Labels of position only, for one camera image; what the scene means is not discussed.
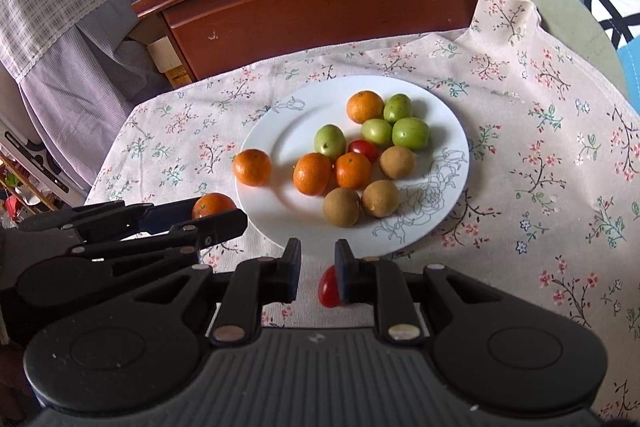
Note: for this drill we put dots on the brown wooden cabinet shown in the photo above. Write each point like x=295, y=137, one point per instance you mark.
x=325, y=7

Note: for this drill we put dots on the red cherry tomato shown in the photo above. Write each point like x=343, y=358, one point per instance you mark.
x=327, y=289
x=364, y=150

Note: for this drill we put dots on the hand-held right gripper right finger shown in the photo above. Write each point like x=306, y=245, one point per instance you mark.
x=342, y=272

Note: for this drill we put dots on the grey-green cushion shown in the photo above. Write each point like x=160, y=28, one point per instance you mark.
x=560, y=17

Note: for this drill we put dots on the wooden shelf rack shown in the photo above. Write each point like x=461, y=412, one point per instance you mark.
x=25, y=192

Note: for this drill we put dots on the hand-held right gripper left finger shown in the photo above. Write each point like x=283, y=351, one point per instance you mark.
x=292, y=272

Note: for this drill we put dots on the brown kiwi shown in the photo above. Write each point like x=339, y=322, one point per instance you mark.
x=380, y=198
x=341, y=206
x=397, y=162

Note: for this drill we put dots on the white plate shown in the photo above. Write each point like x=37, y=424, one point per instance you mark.
x=280, y=214

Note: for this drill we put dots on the orange mandarin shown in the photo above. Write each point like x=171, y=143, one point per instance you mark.
x=353, y=169
x=312, y=173
x=212, y=205
x=252, y=167
x=365, y=107

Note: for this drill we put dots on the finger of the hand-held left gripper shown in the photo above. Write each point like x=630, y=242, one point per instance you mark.
x=165, y=217
x=220, y=224

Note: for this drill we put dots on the green jujube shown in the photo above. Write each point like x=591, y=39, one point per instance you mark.
x=376, y=130
x=329, y=140
x=410, y=133
x=398, y=108

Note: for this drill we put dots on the floral tablecloth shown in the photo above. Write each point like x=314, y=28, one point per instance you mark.
x=525, y=167

